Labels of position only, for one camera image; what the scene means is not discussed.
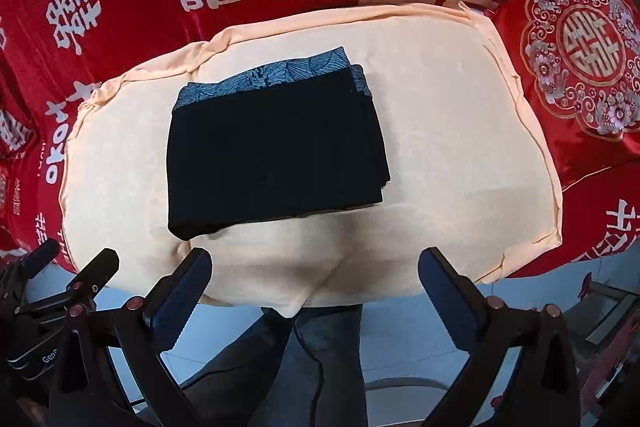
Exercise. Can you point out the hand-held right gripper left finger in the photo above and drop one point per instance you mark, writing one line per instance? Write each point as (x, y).
(175, 302)

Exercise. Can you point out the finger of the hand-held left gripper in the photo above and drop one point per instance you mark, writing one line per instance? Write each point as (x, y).
(37, 259)
(97, 269)

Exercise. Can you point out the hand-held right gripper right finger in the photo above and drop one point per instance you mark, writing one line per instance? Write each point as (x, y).
(445, 294)

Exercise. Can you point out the black pants with blue waistband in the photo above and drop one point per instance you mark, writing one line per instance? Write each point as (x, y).
(270, 147)

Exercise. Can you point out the white cloth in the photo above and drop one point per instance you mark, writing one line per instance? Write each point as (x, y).
(450, 157)

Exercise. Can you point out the person's leg in dark jeans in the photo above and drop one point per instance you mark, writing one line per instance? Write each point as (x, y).
(305, 372)

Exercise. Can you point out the red embroidered pillow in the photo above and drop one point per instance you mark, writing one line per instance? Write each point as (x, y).
(585, 72)

